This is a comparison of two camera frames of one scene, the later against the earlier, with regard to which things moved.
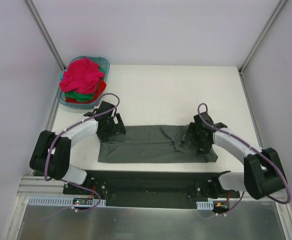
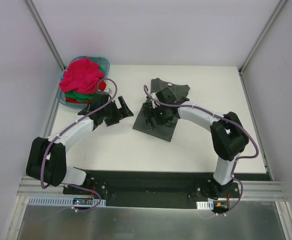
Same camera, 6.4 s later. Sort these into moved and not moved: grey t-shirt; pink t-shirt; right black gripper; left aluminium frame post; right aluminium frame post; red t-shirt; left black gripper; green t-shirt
Moved: grey t-shirt; left black gripper; right black gripper
Not moved: red t-shirt; green t-shirt; pink t-shirt; right aluminium frame post; left aluminium frame post
